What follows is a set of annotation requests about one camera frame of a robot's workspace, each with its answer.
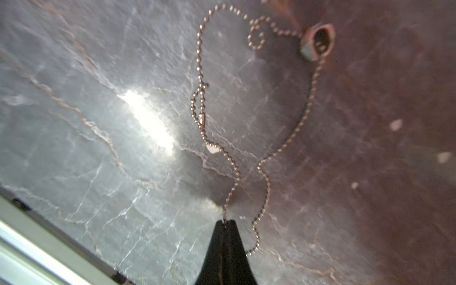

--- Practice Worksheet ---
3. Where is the aluminium front rail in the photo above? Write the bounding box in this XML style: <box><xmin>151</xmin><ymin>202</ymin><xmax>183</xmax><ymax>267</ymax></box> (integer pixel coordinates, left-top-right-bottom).
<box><xmin>1</xmin><ymin>187</ymin><xmax>133</xmax><ymax>285</ymax></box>

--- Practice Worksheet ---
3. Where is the ball chain necklace with ring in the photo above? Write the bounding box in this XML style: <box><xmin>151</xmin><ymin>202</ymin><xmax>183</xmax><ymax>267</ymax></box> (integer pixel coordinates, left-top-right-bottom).
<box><xmin>189</xmin><ymin>3</ymin><xmax>336</xmax><ymax>257</ymax></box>

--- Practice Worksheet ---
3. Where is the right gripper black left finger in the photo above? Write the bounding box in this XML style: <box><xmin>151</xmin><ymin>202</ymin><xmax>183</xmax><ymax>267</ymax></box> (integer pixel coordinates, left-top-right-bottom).
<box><xmin>195</xmin><ymin>221</ymin><xmax>225</xmax><ymax>285</ymax></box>

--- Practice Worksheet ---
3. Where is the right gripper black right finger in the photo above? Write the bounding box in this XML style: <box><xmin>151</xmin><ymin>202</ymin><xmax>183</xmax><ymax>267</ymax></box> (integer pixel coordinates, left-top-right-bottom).
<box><xmin>225</xmin><ymin>220</ymin><xmax>257</xmax><ymax>285</ymax></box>

